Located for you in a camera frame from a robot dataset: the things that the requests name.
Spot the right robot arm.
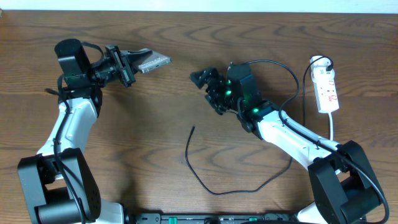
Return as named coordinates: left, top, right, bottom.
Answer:
left=190, top=64, right=389, bottom=223

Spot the white power strip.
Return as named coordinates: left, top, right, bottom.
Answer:
left=310, top=55, right=339, bottom=114

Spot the black mounting rail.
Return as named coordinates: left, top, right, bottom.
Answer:
left=134, top=213, right=299, bottom=224

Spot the Galaxy smartphone with brown screen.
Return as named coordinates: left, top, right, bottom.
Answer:
left=139, top=50, right=172, bottom=73

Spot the black charger cable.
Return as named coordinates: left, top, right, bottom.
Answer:
left=185, top=55, right=335, bottom=196

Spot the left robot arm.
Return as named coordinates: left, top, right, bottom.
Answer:
left=17, top=39, right=171, bottom=223

